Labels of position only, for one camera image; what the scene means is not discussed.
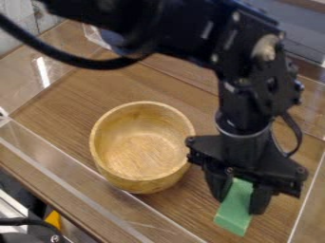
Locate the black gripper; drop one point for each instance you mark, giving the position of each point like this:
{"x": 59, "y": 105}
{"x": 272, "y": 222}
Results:
{"x": 253, "y": 158}

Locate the green rectangular block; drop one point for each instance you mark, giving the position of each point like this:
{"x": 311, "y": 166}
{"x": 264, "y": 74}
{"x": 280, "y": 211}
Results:
{"x": 232, "y": 216}

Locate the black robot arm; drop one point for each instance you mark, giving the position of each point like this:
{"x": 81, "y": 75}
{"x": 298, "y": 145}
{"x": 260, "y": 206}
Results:
{"x": 233, "y": 39}

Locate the brown wooden bowl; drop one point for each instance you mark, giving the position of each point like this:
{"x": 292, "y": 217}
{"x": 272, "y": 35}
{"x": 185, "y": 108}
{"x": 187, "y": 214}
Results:
{"x": 137, "y": 145}

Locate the clear acrylic front wall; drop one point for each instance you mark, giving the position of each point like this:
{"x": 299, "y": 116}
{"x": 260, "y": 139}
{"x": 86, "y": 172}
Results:
{"x": 45, "y": 152}

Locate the clear acrylic corner bracket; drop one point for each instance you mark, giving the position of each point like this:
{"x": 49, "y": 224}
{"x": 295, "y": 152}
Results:
{"x": 93, "y": 35}

